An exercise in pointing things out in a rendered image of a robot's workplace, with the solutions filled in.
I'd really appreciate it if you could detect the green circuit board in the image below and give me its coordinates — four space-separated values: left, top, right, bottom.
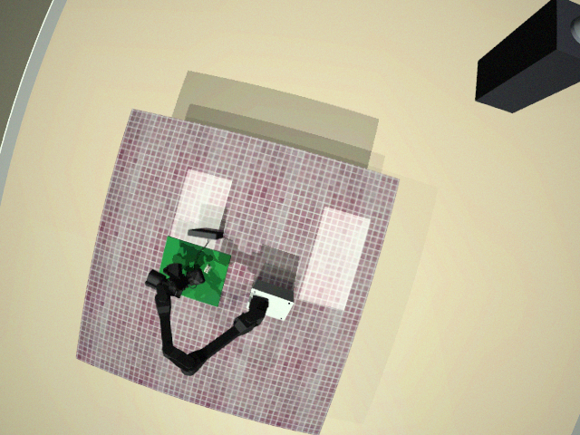
159 236 231 307

